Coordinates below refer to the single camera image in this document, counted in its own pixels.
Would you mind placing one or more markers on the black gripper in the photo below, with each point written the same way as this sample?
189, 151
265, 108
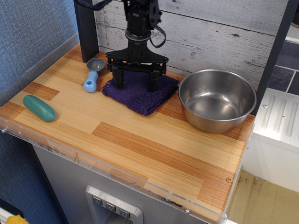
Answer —
136, 57

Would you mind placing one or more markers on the purple towel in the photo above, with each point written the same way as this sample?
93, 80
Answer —
135, 94

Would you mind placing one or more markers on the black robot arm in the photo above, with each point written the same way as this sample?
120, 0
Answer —
142, 17

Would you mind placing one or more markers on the blue grey toy scoop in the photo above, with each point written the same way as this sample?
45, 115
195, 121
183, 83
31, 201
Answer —
95, 66

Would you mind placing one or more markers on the stainless steel bowl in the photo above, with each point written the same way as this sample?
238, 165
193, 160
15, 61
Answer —
216, 101

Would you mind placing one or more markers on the green oval toy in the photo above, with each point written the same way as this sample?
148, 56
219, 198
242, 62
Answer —
39, 108

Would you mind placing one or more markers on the clear acrylic edge guard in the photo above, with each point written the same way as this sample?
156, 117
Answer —
173, 172

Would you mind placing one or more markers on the silver dispenser button panel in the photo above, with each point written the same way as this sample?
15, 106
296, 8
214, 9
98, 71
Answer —
108, 209

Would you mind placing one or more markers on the white ribbed side cabinet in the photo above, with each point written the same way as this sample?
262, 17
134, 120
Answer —
273, 147

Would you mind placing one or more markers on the yellow object at corner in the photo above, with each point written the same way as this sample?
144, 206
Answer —
16, 220

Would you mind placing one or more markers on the dark left vertical post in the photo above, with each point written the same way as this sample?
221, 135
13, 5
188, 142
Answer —
86, 31

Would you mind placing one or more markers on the dark vertical post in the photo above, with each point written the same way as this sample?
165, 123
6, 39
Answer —
86, 31
276, 48

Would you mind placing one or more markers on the dark right vertical post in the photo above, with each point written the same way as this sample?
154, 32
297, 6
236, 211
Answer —
276, 48

